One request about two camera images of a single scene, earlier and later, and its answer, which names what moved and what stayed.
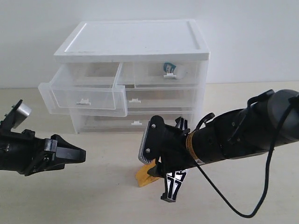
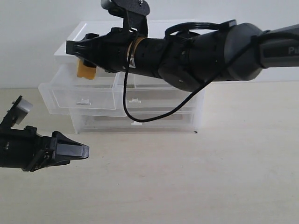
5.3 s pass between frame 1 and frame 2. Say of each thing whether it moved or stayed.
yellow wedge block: moved
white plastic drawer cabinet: stayed
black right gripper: moved
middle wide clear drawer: stayed
